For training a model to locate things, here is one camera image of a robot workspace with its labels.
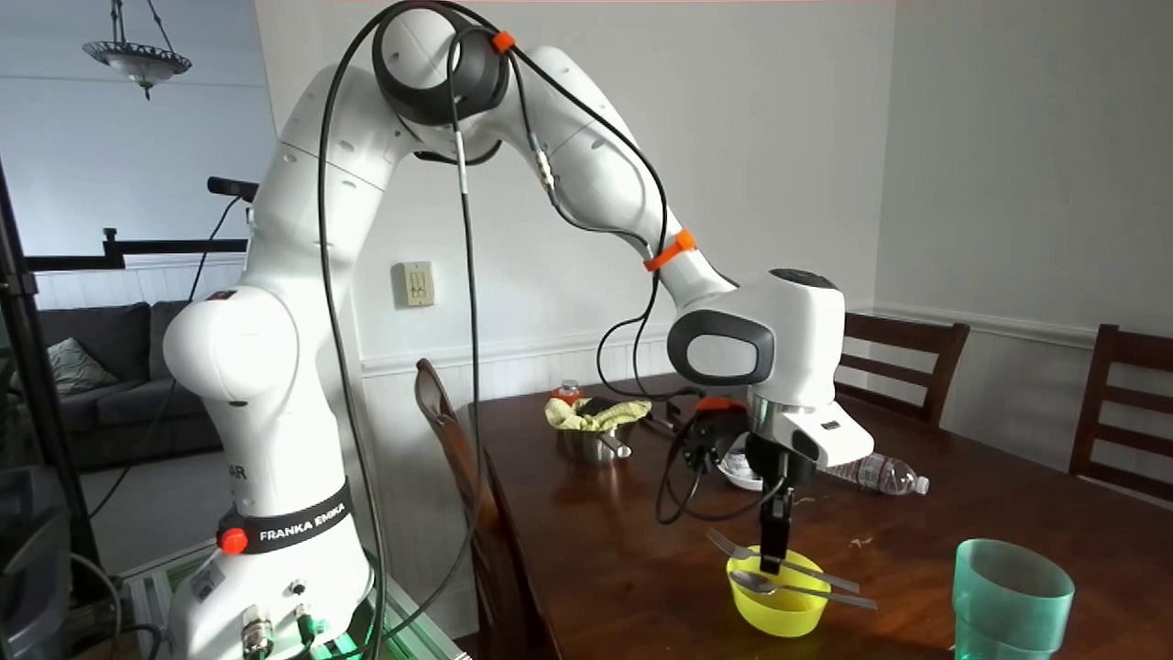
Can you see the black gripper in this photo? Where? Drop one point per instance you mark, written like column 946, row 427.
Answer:
column 780, row 469

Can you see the silver metal spoon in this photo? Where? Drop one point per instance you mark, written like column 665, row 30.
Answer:
column 846, row 598

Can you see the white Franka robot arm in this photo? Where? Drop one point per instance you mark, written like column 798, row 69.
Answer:
column 279, row 244

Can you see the yellow plastic bowl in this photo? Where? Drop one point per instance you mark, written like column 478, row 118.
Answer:
column 780, row 608

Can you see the white crumpled cloth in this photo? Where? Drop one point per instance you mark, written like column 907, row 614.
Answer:
column 739, row 473

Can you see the clear plastic water bottle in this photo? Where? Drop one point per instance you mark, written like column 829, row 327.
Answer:
column 886, row 473

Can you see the small metal container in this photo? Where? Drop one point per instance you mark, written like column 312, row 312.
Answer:
column 596, row 447

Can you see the dark wooden slatted chair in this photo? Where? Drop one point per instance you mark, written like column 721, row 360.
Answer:
column 1119, row 403
column 910, row 360

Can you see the teal translucent plastic cup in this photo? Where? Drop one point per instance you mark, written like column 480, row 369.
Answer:
column 1014, row 605

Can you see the brown wooden chair curved back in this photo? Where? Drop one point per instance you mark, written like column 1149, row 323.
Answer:
column 469, row 513

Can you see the dark grey sofa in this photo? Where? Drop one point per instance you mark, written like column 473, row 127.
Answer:
column 133, row 408

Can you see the grey sofa cushion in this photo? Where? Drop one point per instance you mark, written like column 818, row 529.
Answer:
column 78, row 369

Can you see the black stand pole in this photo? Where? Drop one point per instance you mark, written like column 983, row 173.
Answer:
column 31, row 369

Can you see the glass chandelier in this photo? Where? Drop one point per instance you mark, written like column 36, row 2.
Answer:
column 138, row 59

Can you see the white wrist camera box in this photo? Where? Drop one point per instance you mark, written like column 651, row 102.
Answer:
column 827, row 437

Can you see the beige wall switch plate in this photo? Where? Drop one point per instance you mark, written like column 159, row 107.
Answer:
column 411, row 284

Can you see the black camera on stand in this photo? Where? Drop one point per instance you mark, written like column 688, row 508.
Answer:
column 234, row 188

